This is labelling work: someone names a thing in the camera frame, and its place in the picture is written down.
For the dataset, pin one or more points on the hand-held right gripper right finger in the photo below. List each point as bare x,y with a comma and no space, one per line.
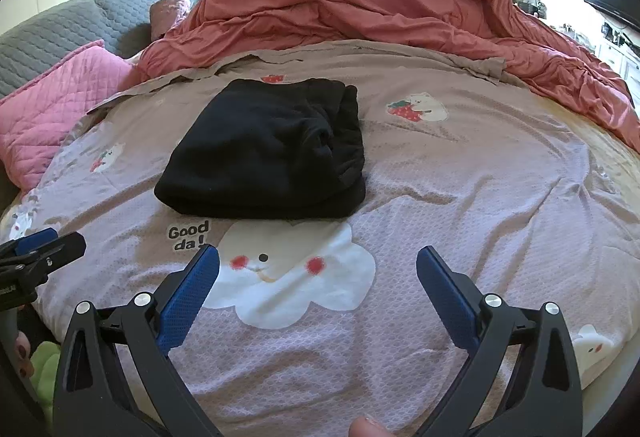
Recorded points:
447,297

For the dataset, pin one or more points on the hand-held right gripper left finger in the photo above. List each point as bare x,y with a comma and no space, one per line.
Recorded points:
192,297

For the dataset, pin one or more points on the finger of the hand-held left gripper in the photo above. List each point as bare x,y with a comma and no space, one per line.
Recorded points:
62,247
35,239

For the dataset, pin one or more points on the black long-sleeved shirt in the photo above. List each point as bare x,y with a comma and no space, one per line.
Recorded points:
250,152

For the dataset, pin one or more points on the person's left hand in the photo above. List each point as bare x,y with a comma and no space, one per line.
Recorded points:
22,349

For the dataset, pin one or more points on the person's right hand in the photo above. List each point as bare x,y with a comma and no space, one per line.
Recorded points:
372,428

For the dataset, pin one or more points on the mauve printed blanket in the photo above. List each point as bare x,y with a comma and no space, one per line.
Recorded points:
475,192

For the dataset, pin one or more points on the pink quilted pillow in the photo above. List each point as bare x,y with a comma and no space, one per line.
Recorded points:
50,107

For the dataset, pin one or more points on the grey quilted pillow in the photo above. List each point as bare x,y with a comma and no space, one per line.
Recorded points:
135,12

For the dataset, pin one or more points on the small mauve pillow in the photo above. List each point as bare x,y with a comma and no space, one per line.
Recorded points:
170,14

